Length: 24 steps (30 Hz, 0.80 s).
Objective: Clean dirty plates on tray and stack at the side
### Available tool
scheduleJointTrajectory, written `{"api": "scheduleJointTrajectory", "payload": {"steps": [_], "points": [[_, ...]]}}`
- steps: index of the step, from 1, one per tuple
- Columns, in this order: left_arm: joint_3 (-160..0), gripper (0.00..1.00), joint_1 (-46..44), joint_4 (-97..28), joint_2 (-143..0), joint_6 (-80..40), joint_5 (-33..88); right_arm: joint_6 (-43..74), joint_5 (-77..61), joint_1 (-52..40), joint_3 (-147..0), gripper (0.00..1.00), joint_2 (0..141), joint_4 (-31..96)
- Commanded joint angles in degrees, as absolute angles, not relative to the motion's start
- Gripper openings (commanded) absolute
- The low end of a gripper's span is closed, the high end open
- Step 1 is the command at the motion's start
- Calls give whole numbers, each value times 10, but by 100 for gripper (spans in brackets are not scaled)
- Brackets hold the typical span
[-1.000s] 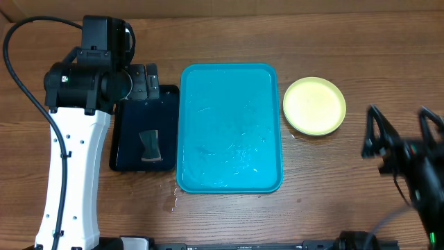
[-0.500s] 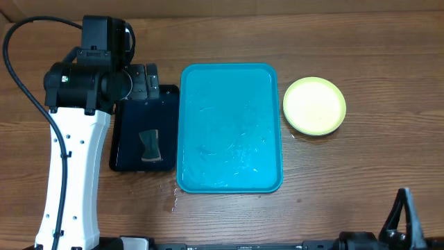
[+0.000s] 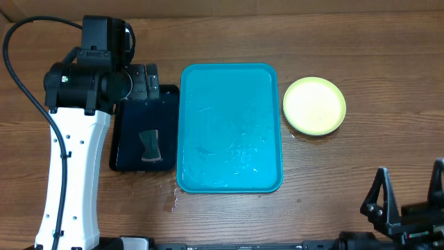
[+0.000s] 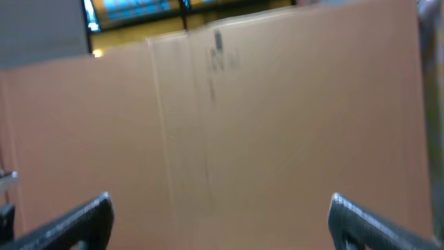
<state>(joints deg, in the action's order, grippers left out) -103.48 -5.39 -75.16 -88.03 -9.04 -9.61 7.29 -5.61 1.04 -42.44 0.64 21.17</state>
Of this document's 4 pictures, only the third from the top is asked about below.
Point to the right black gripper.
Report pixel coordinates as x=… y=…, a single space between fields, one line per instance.
x=415 y=221

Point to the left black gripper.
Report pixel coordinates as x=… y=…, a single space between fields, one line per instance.
x=139 y=73

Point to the dark sponge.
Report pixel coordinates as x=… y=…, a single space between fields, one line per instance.
x=150 y=141

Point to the yellow-green plate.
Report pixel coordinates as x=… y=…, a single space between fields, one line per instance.
x=314 y=106

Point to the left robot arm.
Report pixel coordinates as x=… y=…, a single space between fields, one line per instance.
x=81 y=94

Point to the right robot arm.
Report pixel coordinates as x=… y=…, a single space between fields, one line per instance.
x=361 y=241

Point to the black plastic tray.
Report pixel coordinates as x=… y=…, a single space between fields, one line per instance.
x=133 y=117

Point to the teal plastic tray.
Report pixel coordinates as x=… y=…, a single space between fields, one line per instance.
x=229 y=134

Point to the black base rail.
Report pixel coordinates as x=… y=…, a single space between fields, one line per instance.
x=243 y=246

